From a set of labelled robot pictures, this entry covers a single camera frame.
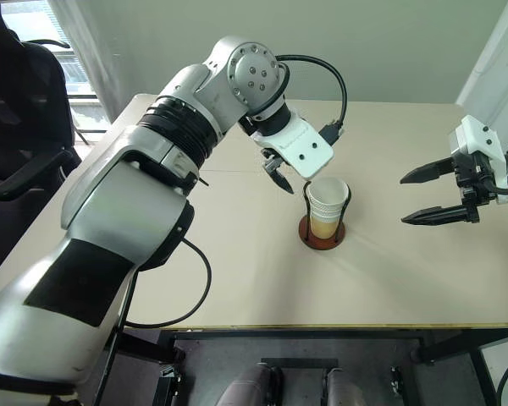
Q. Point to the white curtain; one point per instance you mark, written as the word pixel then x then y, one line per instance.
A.
pixel 97 59

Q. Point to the window with blinds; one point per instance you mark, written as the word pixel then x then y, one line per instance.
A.
pixel 78 72

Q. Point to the black office chair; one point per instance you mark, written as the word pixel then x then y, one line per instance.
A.
pixel 25 105

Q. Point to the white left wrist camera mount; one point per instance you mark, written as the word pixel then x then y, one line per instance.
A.
pixel 305 141

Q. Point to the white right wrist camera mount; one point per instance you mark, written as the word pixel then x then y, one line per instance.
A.
pixel 476 135

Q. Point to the black flat bar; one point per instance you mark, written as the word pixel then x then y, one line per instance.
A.
pixel 298 363

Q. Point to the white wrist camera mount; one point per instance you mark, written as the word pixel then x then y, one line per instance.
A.
pixel 305 141
pixel 476 135

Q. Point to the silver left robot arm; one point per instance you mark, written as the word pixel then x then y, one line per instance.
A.
pixel 110 211

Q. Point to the grey rounded shape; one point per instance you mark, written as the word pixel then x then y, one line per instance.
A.
pixel 245 387
pixel 343 388

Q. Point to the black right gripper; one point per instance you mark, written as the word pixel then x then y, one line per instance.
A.
pixel 470 171

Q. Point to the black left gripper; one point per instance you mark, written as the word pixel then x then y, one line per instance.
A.
pixel 274 160

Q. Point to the black metal table frame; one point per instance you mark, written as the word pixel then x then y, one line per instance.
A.
pixel 296 334

